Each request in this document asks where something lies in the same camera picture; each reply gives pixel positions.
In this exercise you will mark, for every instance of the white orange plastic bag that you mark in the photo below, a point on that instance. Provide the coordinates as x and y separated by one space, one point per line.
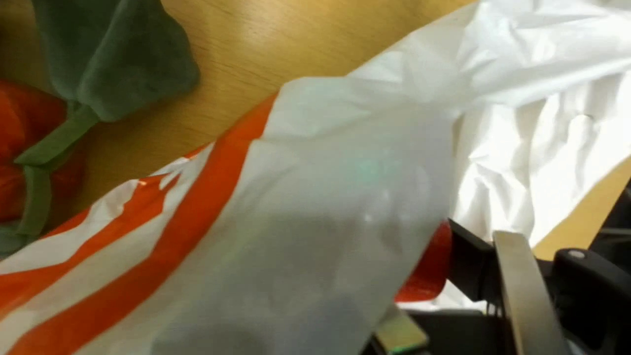
294 232

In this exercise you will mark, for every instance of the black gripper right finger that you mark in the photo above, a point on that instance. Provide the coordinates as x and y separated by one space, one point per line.
525 299

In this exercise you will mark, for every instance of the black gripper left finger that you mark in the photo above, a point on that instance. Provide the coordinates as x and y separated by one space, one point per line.
399 334

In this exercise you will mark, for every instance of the green red plush toy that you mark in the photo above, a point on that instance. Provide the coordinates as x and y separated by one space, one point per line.
107 60

